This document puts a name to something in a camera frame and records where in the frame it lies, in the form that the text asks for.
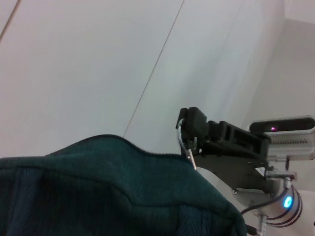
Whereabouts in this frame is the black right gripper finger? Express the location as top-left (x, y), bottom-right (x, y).
top-left (184, 107), bottom-right (272, 161)
top-left (175, 107), bottom-right (189, 130)

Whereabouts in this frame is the dark teal insulated lunch bag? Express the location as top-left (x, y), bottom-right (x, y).
top-left (0, 117), bottom-right (247, 236)

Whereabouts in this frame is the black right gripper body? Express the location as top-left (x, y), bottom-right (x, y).
top-left (193, 144), bottom-right (274, 195)

